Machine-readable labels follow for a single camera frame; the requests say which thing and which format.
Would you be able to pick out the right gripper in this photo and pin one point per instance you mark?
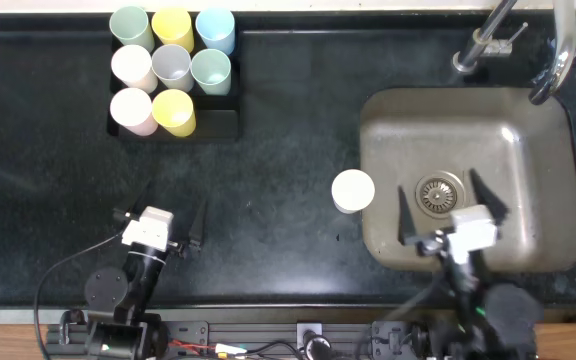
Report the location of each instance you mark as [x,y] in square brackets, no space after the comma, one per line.
[430,242]

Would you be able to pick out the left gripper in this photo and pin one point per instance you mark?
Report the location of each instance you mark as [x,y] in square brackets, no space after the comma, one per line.
[177,248]

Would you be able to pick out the white cup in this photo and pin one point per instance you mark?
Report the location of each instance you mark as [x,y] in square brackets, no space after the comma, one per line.
[353,190]

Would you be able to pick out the yellow cup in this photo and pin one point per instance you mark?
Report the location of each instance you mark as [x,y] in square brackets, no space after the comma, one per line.
[170,25]
[173,110]

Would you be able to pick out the pink cup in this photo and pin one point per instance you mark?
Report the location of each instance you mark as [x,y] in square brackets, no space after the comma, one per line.
[130,107]
[130,65]

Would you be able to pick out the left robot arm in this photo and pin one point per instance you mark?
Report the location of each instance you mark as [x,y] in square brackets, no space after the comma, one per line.
[105,290]

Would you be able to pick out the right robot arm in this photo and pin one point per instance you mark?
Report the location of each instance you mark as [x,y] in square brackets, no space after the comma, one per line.
[510,310]

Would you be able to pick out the steel sink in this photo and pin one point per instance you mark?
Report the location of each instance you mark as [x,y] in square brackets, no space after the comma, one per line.
[518,175]

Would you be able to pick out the black tray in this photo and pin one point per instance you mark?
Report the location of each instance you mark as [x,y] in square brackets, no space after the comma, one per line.
[218,125]

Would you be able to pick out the grey cup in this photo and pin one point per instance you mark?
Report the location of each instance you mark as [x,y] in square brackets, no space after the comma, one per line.
[170,62]

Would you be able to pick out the green cup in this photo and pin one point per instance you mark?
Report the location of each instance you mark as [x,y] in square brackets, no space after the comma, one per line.
[128,25]
[210,67]

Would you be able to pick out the steel tap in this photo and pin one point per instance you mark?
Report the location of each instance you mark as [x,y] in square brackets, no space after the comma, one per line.
[565,55]

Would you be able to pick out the blue cup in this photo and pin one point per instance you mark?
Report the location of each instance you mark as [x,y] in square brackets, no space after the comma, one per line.
[214,27]

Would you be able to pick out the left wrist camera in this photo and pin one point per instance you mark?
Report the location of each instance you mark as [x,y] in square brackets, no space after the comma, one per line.
[148,230]

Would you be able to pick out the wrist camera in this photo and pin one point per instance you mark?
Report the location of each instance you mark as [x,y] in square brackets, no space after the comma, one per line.
[473,232]
[148,230]

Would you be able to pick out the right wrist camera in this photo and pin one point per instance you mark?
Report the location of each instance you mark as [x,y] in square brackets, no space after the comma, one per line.
[473,232]

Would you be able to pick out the mounting rail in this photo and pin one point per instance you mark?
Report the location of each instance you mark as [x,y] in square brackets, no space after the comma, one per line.
[258,335]

